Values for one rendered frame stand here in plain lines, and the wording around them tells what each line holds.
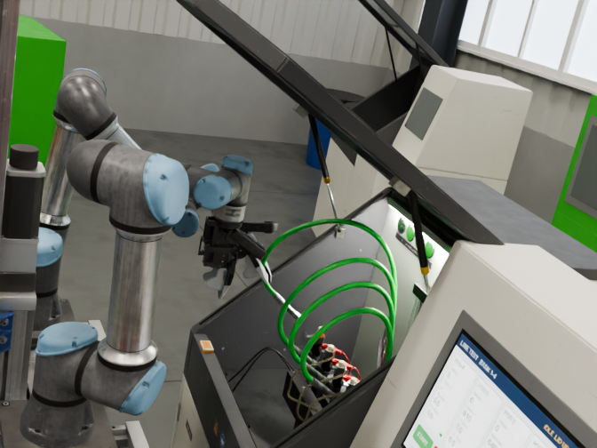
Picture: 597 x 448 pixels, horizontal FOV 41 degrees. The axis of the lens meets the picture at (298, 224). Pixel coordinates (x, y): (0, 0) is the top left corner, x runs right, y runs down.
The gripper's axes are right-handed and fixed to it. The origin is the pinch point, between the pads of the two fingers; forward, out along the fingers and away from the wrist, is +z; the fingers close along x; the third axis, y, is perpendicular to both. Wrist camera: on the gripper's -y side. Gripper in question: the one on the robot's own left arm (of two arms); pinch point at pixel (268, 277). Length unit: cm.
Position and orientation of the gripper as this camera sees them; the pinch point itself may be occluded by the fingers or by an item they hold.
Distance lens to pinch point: 220.9
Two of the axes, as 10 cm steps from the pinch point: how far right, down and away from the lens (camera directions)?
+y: -8.5, 4.7, 2.3
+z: 4.7, 8.8, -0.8
